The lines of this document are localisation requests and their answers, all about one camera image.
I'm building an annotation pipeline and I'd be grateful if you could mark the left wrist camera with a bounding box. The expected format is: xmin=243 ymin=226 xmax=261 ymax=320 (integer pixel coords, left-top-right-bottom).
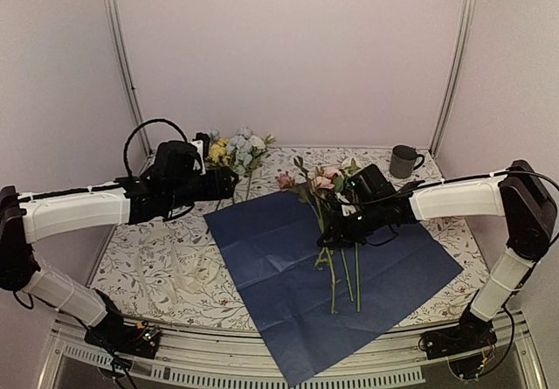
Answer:
xmin=190 ymin=132 xmax=210 ymax=175

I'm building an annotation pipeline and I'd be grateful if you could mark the yellow flower stem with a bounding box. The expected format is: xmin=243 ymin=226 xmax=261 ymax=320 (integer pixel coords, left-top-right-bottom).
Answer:
xmin=206 ymin=136 xmax=238 ymax=171

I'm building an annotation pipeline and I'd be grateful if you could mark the white pink flower stem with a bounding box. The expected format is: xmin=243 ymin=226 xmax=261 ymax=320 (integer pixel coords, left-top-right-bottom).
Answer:
xmin=340 ymin=157 xmax=362 ymax=313

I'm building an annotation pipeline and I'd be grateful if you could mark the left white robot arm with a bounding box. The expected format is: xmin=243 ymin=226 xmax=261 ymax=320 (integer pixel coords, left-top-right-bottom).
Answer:
xmin=1 ymin=140 xmax=238 ymax=349

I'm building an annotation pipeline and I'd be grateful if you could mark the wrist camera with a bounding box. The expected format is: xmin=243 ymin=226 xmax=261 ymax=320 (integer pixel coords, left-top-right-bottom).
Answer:
xmin=190 ymin=132 xmax=210 ymax=175
xmin=340 ymin=203 xmax=357 ymax=217

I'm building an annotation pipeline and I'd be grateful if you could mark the dark pink bud stem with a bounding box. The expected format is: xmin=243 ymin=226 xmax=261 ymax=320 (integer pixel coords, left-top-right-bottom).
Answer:
xmin=277 ymin=156 xmax=340 ymax=315

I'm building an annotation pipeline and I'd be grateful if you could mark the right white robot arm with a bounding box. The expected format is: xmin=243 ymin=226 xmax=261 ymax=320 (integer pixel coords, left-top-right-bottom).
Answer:
xmin=317 ymin=160 xmax=558 ymax=351

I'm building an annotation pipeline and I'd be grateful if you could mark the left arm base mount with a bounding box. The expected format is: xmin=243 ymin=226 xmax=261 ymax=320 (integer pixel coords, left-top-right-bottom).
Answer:
xmin=85 ymin=321 xmax=161 ymax=359

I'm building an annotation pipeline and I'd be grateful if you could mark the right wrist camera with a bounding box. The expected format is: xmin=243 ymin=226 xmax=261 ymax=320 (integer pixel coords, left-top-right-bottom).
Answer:
xmin=340 ymin=203 xmax=357 ymax=217

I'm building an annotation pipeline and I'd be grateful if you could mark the blue hydrangea stem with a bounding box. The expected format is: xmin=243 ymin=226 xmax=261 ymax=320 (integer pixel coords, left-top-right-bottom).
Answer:
xmin=208 ymin=127 xmax=276 ymax=184

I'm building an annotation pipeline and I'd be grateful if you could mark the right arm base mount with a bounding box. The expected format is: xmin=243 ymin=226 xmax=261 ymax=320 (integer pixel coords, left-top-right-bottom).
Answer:
xmin=418 ymin=323 xmax=497 ymax=381

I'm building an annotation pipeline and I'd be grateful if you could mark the left aluminium frame post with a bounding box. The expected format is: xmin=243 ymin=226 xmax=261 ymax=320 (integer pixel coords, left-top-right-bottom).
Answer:
xmin=98 ymin=0 xmax=152 ymax=145

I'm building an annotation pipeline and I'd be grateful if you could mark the blue wrapping paper sheet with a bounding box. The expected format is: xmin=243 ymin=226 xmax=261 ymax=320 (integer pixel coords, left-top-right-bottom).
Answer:
xmin=205 ymin=192 xmax=461 ymax=386

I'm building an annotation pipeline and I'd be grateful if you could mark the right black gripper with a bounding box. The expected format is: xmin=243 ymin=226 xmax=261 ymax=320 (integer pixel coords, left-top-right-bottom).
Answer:
xmin=318 ymin=200 xmax=385 ymax=248

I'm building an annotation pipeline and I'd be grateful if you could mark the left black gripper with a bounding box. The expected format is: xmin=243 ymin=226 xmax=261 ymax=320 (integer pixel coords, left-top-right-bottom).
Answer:
xmin=167 ymin=165 xmax=238 ymax=211

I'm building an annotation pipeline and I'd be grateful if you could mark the grey metal mug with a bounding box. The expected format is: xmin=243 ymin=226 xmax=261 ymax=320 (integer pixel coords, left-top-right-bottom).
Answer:
xmin=389 ymin=144 xmax=425 ymax=179

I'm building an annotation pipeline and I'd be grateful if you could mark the left black braided cable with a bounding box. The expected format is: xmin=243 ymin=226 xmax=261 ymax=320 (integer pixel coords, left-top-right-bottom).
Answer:
xmin=121 ymin=118 xmax=189 ymax=178

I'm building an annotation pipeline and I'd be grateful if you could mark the cream printed ribbon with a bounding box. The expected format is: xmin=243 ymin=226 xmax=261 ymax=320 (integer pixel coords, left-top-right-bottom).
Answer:
xmin=155 ymin=240 xmax=221 ymax=303

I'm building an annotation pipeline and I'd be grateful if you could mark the pink rose stem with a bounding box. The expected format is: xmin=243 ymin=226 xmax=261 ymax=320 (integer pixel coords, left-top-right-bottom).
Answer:
xmin=310 ymin=167 xmax=344 ymax=314

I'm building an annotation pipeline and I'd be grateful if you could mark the aluminium frame post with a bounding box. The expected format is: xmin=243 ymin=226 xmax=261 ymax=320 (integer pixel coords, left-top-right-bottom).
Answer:
xmin=429 ymin=0 xmax=477 ymax=159
xmin=98 ymin=0 xmax=152 ymax=145

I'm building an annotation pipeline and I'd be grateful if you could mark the front aluminium rail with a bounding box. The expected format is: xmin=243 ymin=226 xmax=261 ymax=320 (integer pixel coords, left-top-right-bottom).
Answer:
xmin=37 ymin=310 xmax=552 ymax=388

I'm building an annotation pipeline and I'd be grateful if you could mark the right aluminium frame post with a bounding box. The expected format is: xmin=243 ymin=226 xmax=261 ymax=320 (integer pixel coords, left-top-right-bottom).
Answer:
xmin=429 ymin=0 xmax=477 ymax=159

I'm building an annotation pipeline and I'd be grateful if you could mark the floral patterned table mat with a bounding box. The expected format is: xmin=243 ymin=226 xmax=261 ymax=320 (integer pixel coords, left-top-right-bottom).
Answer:
xmin=91 ymin=147 xmax=489 ymax=335

